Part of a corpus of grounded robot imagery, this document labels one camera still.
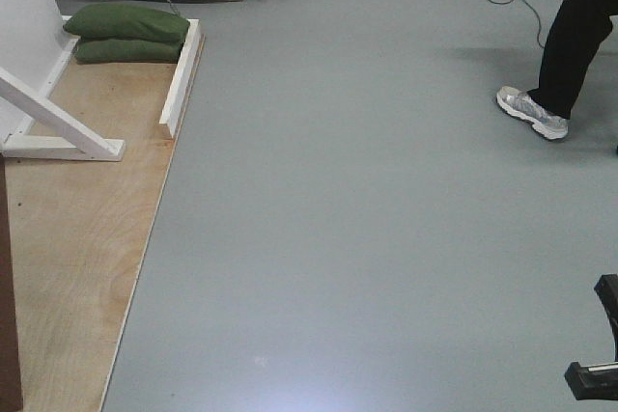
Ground grey white sneaker on floor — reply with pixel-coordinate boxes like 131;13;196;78
496;86;568;141

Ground brown wooden door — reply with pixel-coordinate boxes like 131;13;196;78
1;158;23;411

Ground white base edge rail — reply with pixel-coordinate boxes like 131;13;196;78
158;19;203;139

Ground plywood door base platform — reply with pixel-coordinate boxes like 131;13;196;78
6;60;177;411

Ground upper green sandbag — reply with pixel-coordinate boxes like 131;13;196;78
64;3;190;42

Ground black robot gripper part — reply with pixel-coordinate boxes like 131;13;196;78
564;274;617;400

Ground person leg black trousers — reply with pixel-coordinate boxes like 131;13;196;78
529;0;617;119

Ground green sandbag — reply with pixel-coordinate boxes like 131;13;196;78
64;3;190;42
74;39;183;64

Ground white door frame brace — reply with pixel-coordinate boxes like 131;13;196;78
1;69;126;161

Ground lower green sandbag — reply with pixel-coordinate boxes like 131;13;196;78
74;39;183;64

